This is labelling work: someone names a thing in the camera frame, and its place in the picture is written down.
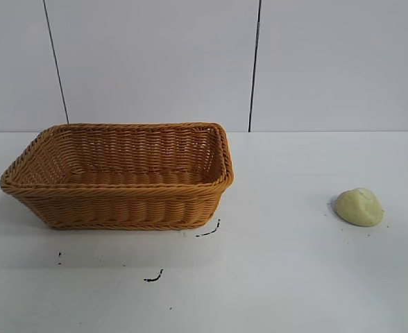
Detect pale yellow egg yolk pastry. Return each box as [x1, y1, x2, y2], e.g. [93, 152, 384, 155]
[334, 187, 384, 228]

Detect brown woven wicker basket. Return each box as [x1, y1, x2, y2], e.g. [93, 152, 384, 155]
[0, 121, 235, 232]

